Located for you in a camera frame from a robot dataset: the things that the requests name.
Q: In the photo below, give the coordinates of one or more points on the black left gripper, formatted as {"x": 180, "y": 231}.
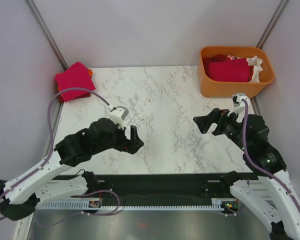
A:
{"x": 132, "y": 145}

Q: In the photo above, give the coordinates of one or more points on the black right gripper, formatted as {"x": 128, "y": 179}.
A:
{"x": 216, "y": 115}

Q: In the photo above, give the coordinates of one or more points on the crimson pink t-shirt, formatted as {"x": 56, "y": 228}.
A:
{"x": 76, "y": 76}

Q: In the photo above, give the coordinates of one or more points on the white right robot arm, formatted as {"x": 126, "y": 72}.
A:
{"x": 282, "y": 219}

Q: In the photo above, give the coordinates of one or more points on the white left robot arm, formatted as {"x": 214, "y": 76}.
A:
{"x": 20, "y": 197}

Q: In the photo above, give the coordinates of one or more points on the orange plastic basket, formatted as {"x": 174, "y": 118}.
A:
{"x": 212, "y": 89}

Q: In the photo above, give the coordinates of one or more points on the crimson t-shirt in basket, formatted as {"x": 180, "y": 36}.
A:
{"x": 219, "y": 71}

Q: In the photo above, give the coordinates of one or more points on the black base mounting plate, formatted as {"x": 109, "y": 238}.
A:
{"x": 161, "y": 189}

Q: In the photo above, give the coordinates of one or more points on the dark red garment in basket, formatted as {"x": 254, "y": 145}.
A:
{"x": 215, "y": 58}

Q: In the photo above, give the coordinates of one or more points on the white t-shirt red print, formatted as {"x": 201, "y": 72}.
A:
{"x": 245, "y": 69}

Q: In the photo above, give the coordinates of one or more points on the folded orange t-shirt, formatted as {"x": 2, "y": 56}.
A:
{"x": 90, "y": 72}

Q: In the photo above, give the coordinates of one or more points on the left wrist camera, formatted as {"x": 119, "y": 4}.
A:
{"x": 118, "y": 115}

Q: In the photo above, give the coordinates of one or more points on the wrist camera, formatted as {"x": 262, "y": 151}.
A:
{"x": 239, "y": 105}
{"x": 118, "y": 115}

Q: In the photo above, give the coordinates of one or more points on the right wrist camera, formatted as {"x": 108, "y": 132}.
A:
{"x": 239, "y": 105}

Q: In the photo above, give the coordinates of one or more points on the white slotted cable duct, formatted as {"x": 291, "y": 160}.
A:
{"x": 93, "y": 205}

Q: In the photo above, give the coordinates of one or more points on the right aluminium corner post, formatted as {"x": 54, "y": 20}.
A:
{"x": 272, "y": 23}

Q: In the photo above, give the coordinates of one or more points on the aluminium corner post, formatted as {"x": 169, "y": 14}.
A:
{"x": 46, "y": 32}
{"x": 272, "y": 23}

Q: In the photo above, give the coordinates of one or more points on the left aluminium corner post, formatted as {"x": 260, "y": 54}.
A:
{"x": 46, "y": 32}

